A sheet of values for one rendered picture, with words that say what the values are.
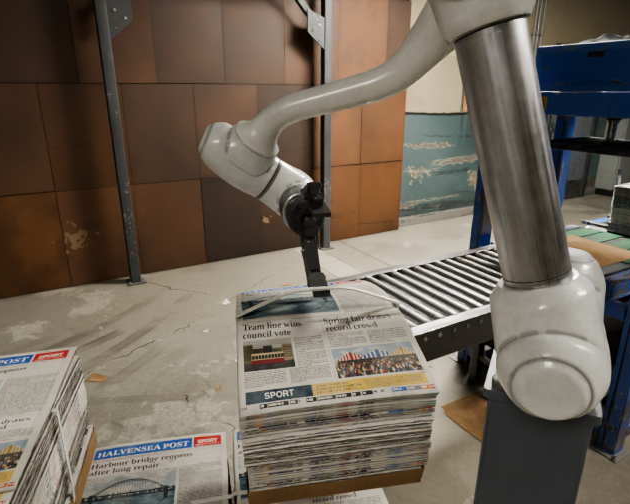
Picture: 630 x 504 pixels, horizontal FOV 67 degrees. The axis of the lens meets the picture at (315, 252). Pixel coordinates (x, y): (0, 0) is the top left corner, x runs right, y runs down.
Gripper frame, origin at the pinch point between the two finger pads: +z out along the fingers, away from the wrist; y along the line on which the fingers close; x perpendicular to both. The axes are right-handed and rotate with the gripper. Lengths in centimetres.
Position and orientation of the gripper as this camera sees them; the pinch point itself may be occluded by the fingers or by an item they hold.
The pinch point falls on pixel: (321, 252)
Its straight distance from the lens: 79.6
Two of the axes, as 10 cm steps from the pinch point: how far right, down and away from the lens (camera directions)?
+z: 1.7, 3.9, -9.0
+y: 0.0, 9.2, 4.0
